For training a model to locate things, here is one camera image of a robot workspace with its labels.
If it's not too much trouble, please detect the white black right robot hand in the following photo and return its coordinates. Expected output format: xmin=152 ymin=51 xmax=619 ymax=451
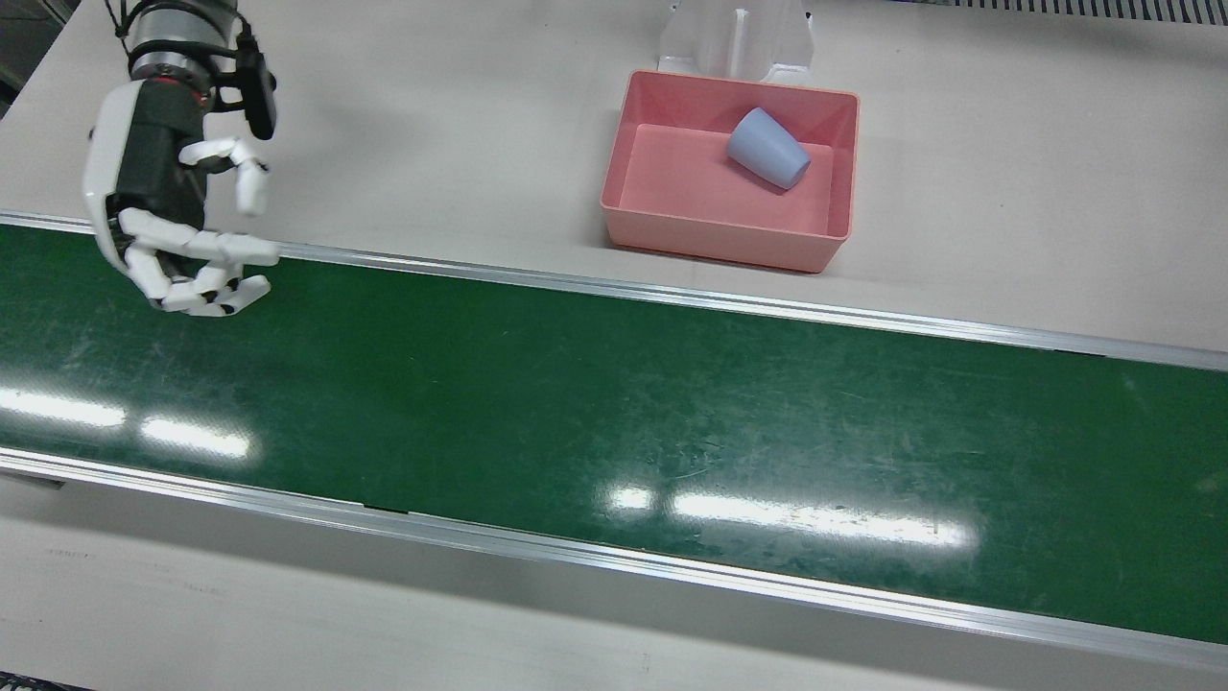
xmin=83 ymin=79 xmax=281 ymax=318

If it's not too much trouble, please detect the pink plastic box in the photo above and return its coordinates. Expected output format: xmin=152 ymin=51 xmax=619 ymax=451
xmin=601 ymin=68 xmax=861 ymax=274

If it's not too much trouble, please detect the pale blue plastic cup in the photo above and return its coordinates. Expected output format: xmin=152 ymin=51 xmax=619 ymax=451
xmin=726 ymin=107 xmax=812 ymax=190

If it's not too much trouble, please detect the white plastic stand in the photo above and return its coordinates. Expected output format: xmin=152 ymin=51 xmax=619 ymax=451
xmin=658 ymin=0 xmax=816 ymax=85

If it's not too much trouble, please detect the black vented control unit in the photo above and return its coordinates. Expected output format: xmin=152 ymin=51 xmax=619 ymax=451
xmin=935 ymin=0 xmax=1228 ymax=26

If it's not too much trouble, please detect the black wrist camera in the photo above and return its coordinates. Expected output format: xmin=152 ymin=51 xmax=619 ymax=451
xmin=213 ymin=24 xmax=280 ymax=141

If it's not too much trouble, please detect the green conveyor belt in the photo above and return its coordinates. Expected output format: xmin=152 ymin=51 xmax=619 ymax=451
xmin=0 ymin=224 xmax=1228 ymax=646

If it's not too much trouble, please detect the aluminium conveyor rail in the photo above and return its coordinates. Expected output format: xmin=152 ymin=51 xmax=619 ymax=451
xmin=0 ymin=446 xmax=1228 ymax=673
xmin=0 ymin=211 xmax=1228 ymax=373

